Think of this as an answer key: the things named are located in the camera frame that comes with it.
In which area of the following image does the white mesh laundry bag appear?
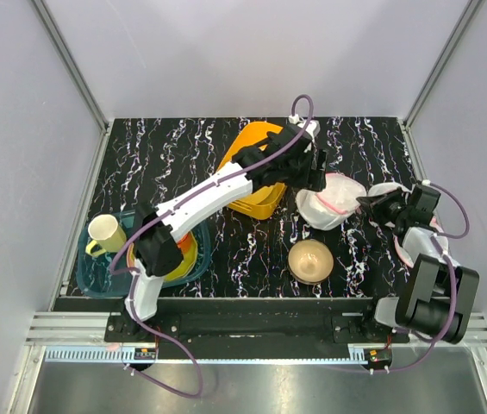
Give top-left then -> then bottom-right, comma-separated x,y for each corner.
296,172 -> 366,231

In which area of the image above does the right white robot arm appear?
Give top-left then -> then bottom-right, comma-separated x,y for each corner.
357,180 -> 479,344

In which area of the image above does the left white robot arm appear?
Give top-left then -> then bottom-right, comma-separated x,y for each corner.
122,116 -> 327,342

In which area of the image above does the open laundry bag pink trim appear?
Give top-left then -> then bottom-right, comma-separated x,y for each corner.
367,182 -> 410,197

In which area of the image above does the flat pink-rimmed mesh bag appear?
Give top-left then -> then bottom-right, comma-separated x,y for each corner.
393,219 -> 449,268

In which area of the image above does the yellow plastic basket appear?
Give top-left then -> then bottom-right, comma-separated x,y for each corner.
217,121 -> 287,220

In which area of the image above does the orange plastic cup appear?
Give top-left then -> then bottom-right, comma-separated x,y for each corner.
177,231 -> 193,254

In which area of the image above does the yellow-green dotted plate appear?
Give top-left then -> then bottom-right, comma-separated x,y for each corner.
140,236 -> 197,283

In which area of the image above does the pink plate under green plate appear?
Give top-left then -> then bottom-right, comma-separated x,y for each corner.
126,243 -> 140,275

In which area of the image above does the pale yellow mug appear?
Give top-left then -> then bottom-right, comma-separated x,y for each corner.
85,214 -> 127,257

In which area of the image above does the teal transparent tray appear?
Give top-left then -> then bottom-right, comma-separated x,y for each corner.
76,222 -> 211,298

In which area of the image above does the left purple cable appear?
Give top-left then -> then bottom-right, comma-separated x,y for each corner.
108,94 -> 315,398

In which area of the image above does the purple cable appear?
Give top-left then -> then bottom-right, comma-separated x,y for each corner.
108,94 -> 315,398
324,183 -> 471,374

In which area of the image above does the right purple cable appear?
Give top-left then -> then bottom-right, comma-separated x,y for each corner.
324,183 -> 471,374

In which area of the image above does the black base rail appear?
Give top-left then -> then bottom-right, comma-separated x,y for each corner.
103,297 -> 411,346

